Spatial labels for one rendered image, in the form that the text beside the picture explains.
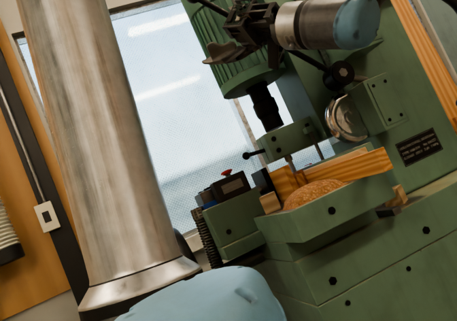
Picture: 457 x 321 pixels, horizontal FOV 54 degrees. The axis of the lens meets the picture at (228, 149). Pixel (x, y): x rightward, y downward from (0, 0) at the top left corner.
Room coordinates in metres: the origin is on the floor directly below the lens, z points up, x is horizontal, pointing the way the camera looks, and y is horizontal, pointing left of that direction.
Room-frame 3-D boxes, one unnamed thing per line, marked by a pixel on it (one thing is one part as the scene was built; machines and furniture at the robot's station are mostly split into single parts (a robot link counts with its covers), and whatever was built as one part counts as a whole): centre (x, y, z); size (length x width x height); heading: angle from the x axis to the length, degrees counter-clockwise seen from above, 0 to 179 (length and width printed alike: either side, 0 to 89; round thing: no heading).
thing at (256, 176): (1.10, -0.02, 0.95); 0.09 x 0.07 x 0.09; 16
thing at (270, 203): (0.96, -0.04, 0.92); 0.04 x 0.03 x 0.04; 175
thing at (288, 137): (1.12, -0.15, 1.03); 0.14 x 0.07 x 0.09; 106
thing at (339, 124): (1.04, -0.29, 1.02); 0.12 x 0.03 x 0.12; 106
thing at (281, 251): (1.10, -0.07, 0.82); 0.40 x 0.21 x 0.04; 16
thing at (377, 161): (1.06, -0.15, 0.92); 0.62 x 0.02 x 0.04; 16
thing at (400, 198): (1.00, -0.29, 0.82); 0.04 x 0.04 x 0.04; 56
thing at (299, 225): (1.10, -0.02, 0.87); 0.61 x 0.30 x 0.06; 16
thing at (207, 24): (1.12, -0.13, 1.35); 0.18 x 0.18 x 0.31
